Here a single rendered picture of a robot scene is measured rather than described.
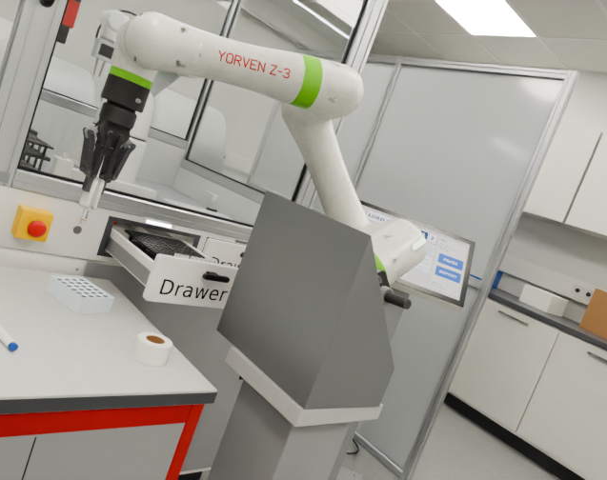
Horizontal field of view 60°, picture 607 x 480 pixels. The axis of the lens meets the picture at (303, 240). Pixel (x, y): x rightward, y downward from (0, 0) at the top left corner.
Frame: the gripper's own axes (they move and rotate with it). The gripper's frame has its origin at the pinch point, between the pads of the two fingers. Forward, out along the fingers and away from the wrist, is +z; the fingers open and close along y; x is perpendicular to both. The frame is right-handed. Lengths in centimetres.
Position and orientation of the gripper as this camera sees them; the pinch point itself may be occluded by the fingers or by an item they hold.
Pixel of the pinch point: (91, 192)
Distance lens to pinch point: 127.2
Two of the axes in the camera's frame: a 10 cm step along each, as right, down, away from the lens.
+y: -5.1, -1.0, -8.5
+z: -3.6, 9.3, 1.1
